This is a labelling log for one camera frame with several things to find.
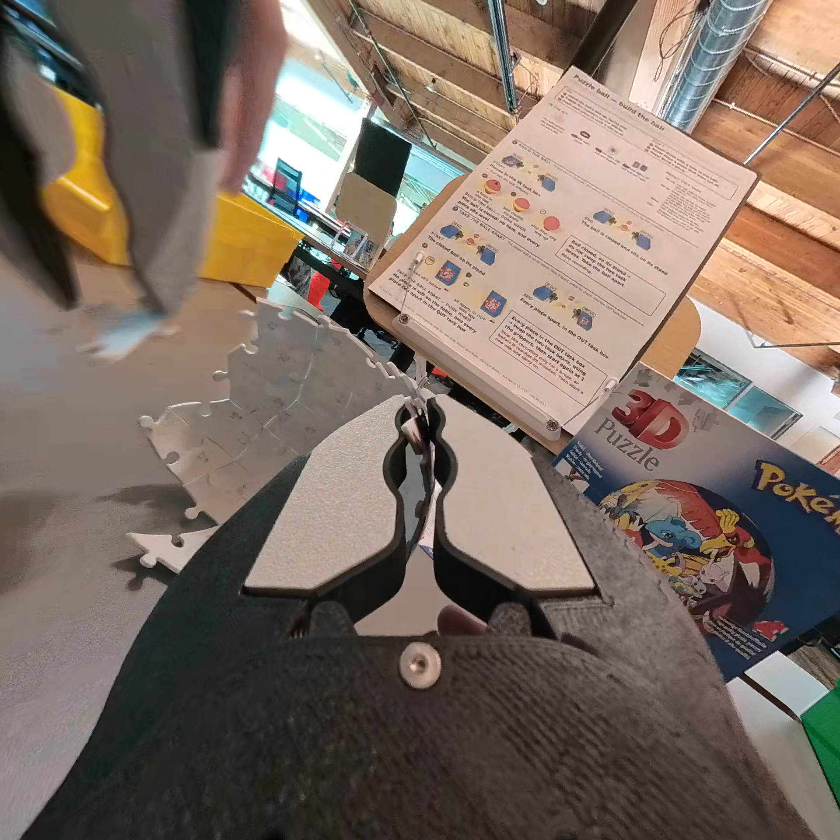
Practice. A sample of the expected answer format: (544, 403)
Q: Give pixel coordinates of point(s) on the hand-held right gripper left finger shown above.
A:
(328, 518)

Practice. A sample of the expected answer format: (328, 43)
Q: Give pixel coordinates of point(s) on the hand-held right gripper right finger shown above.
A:
(518, 518)

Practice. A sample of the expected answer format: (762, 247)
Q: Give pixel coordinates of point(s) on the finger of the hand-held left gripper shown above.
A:
(33, 144)
(151, 131)

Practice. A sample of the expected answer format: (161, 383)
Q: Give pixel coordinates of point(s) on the partly built white puzzle ball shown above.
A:
(275, 394)

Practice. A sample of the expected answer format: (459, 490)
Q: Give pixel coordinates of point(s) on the curved white puzzle piece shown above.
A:
(124, 338)

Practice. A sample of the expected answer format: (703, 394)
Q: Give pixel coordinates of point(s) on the blue puzzle box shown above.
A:
(722, 446)

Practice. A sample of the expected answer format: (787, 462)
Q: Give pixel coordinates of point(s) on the person's left hand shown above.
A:
(256, 79)

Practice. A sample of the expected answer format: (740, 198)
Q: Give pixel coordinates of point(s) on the black mesh chair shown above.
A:
(289, 184)

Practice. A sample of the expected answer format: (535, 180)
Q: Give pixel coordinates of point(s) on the large yellow bin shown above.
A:
(249, 243)

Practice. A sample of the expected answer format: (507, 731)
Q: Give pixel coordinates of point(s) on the white sheet holder bar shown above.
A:
(472, 374)

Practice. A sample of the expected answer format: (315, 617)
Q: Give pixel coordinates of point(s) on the long wooden desk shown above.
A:
(315, 236)

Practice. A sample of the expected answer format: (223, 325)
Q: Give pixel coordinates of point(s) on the black hanging panel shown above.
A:
(382, 157)

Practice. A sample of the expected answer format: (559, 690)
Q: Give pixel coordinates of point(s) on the beige rounded board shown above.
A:
(364, 203)

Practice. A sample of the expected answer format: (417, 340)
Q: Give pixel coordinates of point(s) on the small red cone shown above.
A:
(319, 292)

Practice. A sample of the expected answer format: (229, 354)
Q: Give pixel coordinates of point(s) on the clear acrylic stand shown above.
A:
(358, 243)

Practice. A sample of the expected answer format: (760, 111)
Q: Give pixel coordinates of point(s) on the instruction sheet on clipboard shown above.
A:
(676, 341)

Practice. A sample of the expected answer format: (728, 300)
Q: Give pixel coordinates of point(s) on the printed instruction sheet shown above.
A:
(558, 229)

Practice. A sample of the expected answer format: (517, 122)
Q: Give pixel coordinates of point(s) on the green plastic bin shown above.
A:
(823, 728)

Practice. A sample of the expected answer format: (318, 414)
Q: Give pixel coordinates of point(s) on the black metal pole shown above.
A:
(610, 33)

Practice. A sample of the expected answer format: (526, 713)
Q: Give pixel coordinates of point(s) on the silver ventilation duct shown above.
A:
(715, 65)

